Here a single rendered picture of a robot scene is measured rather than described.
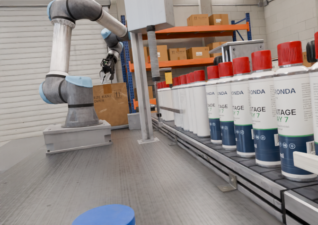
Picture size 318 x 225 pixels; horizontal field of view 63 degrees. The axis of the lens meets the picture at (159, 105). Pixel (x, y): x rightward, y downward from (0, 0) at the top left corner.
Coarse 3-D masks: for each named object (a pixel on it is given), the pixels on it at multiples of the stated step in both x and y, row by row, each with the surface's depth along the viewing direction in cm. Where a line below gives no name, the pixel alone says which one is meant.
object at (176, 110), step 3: (150, 105) 165; (156, 105) 142; (162, 108) 125; (165, 108) 117; (168, 108) 110; (171, 108) 105; (174, 108) 101; (177, 108) 99; (171, 111) 106; (174, 111) 100; (177, 111) 95; (180, 111) 92
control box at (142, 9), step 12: (132, 0) 100; (144, 0) 98; (156, 0) 96; (168, 0) 99; (132, 12) 100; (144, 12) 98; (156, 12) 96; (168, 12) 98; (132, 24) 101; (144, 24) 99; (156, 24) 97; (168, 24) 98
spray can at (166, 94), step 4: (164, 84) 130; (168, 84) 130; (164, 88) 130; (168, 88) 130; (164, 92) 129; (168, 92) 129; (164, 96) 130; (168, 96) 129; (164, 100) 130; (168, 100) 129; (164, 104) 130; (168, 104) 129; (172, 104) 130; (164, 112) 131; (168, 112) 129; (172, 112) 130; (168, 116) 130; (172, 116) 130; (168, 120) 130; (172, 120) 130
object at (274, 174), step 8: (176, 128) 103; (192, 136) 82; (208, 144) 68; (216, 144) 67; (224, 152) 59; (232, 152) 58; (240, 160) 51; (248, 160) 51; (248, 168) 47; (256, 168) 46; (264, 168) 45; (272, 168) 45; (280, 168) 44; (264, 176) 42; (272, 176) 41; (280, 176) 41; (280, 184) 38; (288, 184) 37; (296, 184) 37; (304, 184) 36; (312, 184) 36
